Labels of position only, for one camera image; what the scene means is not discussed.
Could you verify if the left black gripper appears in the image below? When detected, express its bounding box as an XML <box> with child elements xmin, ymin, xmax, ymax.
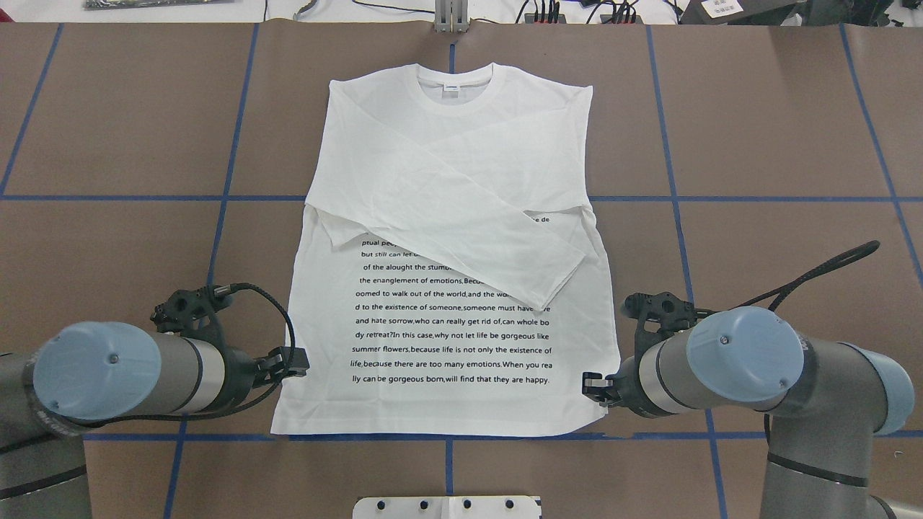
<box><xmin>224</xmin><ymin>346</ymin><xmax>310</xmax><ymax>412</ymax></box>

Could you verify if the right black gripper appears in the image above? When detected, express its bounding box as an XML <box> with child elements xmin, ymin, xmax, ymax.
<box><xmin>581</xmin><ymin>357</ymin><xmax>661</xmax><ymax>420</ymax></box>

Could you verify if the white printed long-sleeve shirt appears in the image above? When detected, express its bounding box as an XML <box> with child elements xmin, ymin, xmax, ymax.
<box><xmin>271</xmin><ymin>63</ymin><xmax>620</xmax><ymax>437</ymax></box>

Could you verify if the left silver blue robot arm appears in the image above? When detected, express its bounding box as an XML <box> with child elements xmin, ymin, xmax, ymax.
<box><xmin>1</xmin><ymin>321</ymin><xmax>309</xmax><ymax>518</ymax></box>

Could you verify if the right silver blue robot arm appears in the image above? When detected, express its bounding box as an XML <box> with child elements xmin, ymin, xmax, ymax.
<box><xmin>581</xmin><ymin>306</ymin><xmax>921</xmax><ymax>518</ymax></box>

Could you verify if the black labelled box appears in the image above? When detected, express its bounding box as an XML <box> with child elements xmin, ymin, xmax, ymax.
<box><xmin>679</xmin><ymin>1</ymin><xmax>801</xmax><ymax>26</ymax></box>

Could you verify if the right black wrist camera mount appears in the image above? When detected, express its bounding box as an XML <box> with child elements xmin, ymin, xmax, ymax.
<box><xmin>621</xmin><ymin>292</ymin><xmax>716</xmax><ymax>344</ymax></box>

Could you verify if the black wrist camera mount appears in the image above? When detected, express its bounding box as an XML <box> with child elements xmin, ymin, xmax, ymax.
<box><xmin>621</xmin><ymin>292</ymin><xmax>716</xmax><ymax>344</ymax></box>
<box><xmin>149</xmin><ymin>285</ymin><xmax>231</xmax><ymax>342</ymax></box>

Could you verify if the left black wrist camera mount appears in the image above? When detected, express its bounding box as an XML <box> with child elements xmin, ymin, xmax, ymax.
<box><xmin>149</xmin><ymin>285</ymin><xmax>231</xmax><ymax>342</ymax></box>

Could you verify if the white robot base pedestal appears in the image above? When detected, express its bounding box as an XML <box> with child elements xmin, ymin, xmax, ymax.
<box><xmin>352</xmin><ymin>495</ymin><xmax>543</xmax><ymax>518</ymax></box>

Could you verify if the aluminium frame post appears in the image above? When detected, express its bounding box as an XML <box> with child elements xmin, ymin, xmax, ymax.
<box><xmin>434</xmin><ymin>0</ymin><xmax>470</xmax><ymax>33</ymax></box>

